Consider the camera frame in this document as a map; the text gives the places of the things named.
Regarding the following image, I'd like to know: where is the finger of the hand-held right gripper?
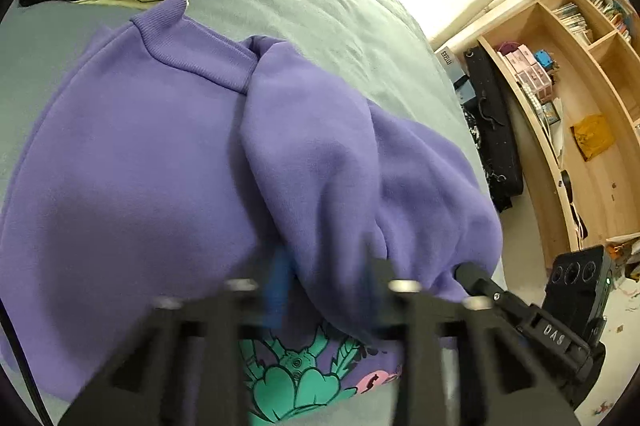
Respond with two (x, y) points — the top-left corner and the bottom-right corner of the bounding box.
(454, 263), (508, 307)

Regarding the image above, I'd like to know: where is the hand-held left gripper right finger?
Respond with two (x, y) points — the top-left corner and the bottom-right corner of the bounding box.
(364, 251), (583, 426)

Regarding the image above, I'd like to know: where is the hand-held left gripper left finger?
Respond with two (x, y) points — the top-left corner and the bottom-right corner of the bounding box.
(57, 251), (297, 426)

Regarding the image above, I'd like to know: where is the purple printed hoodie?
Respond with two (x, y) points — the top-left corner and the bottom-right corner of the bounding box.
(0, 0), (504, 426)

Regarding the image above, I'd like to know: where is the wooden bookshelf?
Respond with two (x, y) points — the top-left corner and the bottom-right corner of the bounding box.
(431, 0), (640, 268)

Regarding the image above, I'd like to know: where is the black instrument case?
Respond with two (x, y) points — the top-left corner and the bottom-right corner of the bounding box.
(461, 45), (525, 213)

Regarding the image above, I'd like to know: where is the yellow cloth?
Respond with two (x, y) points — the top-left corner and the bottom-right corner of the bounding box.
(571, 113), (616, 162)

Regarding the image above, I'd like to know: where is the grey-blue box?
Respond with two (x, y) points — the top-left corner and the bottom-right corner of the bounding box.
(452, 76), (477, 105)

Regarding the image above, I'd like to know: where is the stack of pink boxes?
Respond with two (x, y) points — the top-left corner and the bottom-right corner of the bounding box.
(504, 45), (554, 91)

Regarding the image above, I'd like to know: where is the white lettered box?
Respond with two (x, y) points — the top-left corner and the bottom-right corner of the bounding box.
(435, 48), (459, 80)

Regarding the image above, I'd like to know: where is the row of books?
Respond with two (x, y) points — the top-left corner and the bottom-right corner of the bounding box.
(551, 0), (635, 46)

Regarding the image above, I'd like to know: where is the grey-blue bed blanket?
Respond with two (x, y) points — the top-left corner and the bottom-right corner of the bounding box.
(0, 0), (495, 426)

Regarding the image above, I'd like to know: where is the black cable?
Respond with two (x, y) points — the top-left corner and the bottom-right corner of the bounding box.
(0, 306), (54, 426)

